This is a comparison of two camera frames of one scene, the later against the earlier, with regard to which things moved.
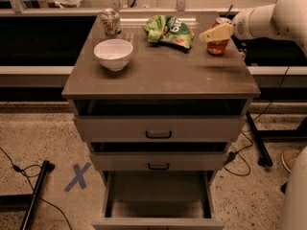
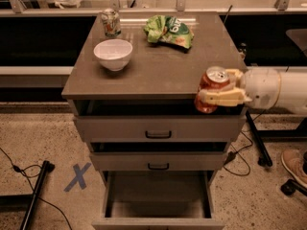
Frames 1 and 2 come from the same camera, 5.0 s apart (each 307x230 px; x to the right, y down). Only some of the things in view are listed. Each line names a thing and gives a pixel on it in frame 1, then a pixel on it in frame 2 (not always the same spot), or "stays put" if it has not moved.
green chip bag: x=169 y=30 stays put
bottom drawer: x=158 y=200 stays put
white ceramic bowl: x=113 y=54 stays put
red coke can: x=219 y=46 -> x=213 y=78
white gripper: x=240 y=25 -> x=261 y=87
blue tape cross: x=79 y=176 stays put
